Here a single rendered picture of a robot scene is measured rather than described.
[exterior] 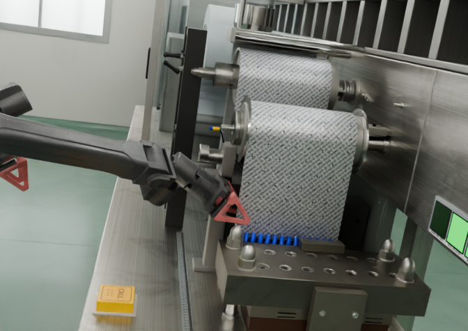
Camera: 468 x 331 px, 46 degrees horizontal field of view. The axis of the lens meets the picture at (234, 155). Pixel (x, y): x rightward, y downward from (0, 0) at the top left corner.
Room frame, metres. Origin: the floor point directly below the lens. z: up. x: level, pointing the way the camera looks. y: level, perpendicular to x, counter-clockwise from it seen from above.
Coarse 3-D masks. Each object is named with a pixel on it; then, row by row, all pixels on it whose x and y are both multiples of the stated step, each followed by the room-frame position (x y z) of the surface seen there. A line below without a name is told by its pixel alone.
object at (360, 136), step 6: (240, 108) 1.22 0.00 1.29; (246, 108) 1.15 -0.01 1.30; (246, 114) 1.14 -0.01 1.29; (246, 120) 1.13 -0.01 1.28; (360, 120) 1.20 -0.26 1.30; (246, 126) 1.12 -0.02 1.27; (360, 126) 1.18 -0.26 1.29; (360, 132) 1.17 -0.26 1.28; (360, 138) 1.17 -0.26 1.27; (240, 144) 1.15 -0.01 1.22; (360, 144) 1.16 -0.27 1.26; (240, 150) 1.14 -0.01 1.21; (360, 150) 1.16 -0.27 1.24; (354, 156) 1.17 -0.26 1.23; (354, 162) 1.18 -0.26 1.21
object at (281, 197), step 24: (264, 168) 1.12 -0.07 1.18; (288, 168) 1.13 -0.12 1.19; (312, 168) 1.14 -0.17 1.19; (336, 168) 1.15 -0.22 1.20; (240, 192) 1.12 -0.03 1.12; (264, 192) 1.13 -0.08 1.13; (288, 192) 1.13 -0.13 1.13; (312, 192) 1.14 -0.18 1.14; (336, 192) 1.15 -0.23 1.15; (240, 216) 1.12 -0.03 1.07; (264, 216) 1.13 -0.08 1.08; (288, 216) 1.14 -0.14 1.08; (312, 216) 1.14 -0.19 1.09; (336, 216) 1.15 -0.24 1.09; (336, 240) 1.16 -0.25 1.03
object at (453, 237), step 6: (456, 216) 0.89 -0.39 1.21; (456, 222) 0.89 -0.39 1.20; (462, 222) 0.87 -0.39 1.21; (450, 228) 0.90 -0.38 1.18; (456, 228) 0.88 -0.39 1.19; (462, 228) 0.87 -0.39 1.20; (450, 234) 0.90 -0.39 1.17; (456, 234) 0.88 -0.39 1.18; (462, 234) 0.86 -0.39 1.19; (450, 240) 0.89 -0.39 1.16; (456, 240) 0.87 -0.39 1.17; (462, 240) 0.86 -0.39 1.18; (456, 246) 0.87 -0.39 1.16; (462, 246) 0.85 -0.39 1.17
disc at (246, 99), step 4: (244, 96) 1.20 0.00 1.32; (248, 96) 1.17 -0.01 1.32; (244, 100) 1.19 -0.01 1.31; (248, 100) 1.15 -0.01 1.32; (248, 104) 1.15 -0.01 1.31; (248, 108) 1.14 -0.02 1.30; (248, 112) 1.13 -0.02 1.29; (248, 116) 1.12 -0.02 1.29; (248, 120) 1.12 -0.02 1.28; (248, 124) 1.11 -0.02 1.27; (248, 128) 1.11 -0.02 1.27; (248, 132) 1.11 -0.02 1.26; (248, 136) 1.11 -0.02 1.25; (244, 140) 1.12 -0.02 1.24; (248, 140) 1.11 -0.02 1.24; (244, 144) 1.12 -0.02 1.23; (244, 148) 1.11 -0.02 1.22; (236, 152) 1.20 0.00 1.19; (244, 152) 1.12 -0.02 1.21; (236, 156) 1.20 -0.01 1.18; (240, 156) 1.14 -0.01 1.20; (240, 160) 1.14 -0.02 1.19
